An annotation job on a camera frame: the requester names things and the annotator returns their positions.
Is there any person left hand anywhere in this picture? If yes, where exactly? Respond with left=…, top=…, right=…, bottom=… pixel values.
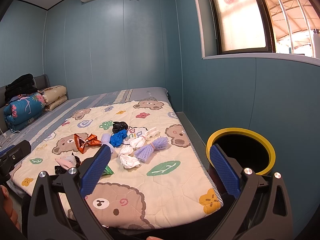
left=1, top=185, right=21, bottom=230

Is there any green snack wrapper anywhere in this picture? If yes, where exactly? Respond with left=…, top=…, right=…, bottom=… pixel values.
left=102, top=165, right=114, bottom=176

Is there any cartoon bear quilted blanket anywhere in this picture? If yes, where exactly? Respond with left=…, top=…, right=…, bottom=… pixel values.
left=11, top=99, right=223, bottom=230

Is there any small black plastic bag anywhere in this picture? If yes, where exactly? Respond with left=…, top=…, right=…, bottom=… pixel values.
left=112, top=121, right=129, bottom=134

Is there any folded blue floral quilt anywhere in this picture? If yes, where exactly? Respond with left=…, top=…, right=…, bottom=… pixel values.
left=3, top=93, right=46, bottom=132

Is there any window with dark frame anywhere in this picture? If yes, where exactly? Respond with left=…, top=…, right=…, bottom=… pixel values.
left=194, top=0, right=319, bottom=65

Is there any white tissue bundle pink band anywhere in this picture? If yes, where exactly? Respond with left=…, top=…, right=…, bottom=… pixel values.
left=141, top=127, right=160, bottom=140

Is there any yellow rimmed black trash bin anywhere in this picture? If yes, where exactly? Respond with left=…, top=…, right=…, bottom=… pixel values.
left=206, top=127, right=276, bottom=176

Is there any black clothing pile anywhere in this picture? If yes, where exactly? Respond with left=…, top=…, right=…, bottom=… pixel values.
left=4, top=73, right=38, bottom=105

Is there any orange foil snack wrapper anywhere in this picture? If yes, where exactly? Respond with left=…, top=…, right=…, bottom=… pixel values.
left=74, top=134, right=102, bottom=154

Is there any folded beige quilt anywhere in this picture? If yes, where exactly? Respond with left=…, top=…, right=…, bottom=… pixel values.
left=41, top=85, right=68, bottom=112

